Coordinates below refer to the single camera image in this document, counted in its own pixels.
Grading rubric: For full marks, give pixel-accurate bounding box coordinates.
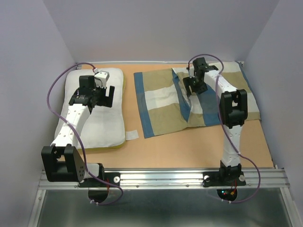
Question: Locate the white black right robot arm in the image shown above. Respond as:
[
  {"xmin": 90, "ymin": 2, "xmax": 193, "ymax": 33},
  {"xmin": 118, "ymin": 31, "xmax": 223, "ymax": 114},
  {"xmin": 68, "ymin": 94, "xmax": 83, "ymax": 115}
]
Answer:
[{"xmin": 183, "ymin": 54, "xmax": 248, "ymax": 187}]

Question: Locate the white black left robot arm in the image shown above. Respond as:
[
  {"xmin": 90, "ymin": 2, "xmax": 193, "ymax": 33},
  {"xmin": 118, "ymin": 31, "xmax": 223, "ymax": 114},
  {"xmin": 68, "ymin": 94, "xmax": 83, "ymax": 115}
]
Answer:
[{"xmin": 41, "ymin": 71, "xmax": 115, "ymax": 186}]

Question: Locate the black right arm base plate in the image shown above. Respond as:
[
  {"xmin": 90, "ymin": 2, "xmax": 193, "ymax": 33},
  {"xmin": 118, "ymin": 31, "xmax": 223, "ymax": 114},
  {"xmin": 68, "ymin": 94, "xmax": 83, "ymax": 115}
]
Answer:
[{"xmin": 202, "ymin": 171, "xmax": 246, "ymax": 187}]

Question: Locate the blue beige white plaid pillowcase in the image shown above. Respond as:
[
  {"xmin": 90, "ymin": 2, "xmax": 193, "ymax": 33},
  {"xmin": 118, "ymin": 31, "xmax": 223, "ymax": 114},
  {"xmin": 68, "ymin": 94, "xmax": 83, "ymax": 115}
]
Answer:
[{"xmin": 134, "ymin": 61, "xmax": 262, "ymax": 139}]

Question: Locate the white pillow label tag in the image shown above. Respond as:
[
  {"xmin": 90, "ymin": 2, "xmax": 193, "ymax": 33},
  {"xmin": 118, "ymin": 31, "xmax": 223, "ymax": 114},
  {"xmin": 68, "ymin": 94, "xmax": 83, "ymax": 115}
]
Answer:
[{"xmin": 125, "ymin": 130, "xmax": 139, "ymax": 141}]

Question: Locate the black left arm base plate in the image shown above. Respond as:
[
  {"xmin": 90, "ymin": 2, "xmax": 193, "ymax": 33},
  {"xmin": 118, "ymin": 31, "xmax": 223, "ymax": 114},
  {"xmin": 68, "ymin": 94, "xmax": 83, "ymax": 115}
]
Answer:
[{"xmin": 78, "ymin": 172, "xmax": 121, "ymax": 189}]

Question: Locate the white pillow yellow edge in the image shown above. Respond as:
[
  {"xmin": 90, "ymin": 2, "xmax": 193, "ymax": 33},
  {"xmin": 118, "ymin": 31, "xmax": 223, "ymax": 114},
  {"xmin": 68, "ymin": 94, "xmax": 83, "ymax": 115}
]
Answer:
[{"xmin": 61, "ymin": 68, "xmax": 125, "ymax": 149}]

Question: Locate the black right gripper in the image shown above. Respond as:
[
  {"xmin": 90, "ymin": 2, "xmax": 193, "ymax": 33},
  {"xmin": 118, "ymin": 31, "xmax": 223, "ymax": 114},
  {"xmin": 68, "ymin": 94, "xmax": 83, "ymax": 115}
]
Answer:
[{"xmin": 182, "ymin": 74, "xmax": 207, "ymax": 97}]

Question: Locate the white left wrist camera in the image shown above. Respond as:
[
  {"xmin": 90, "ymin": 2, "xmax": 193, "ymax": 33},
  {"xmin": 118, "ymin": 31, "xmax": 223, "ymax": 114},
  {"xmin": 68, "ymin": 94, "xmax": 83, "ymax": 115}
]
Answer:
[{"xmin": 94, "ymin": 71, "xmax": 109, "ymax": 83}]

